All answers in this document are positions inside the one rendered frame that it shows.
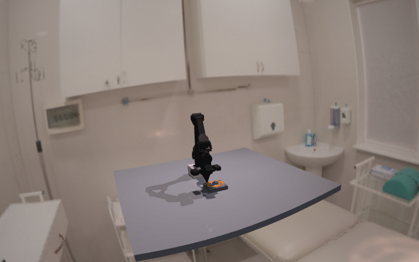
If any orange round plate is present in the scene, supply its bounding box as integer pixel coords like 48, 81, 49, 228
207, 181, 223, 187

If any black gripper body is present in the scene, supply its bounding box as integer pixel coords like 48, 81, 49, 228
191, 160, 221, 176

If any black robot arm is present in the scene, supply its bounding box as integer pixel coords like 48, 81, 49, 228
190, 113, 216, 174

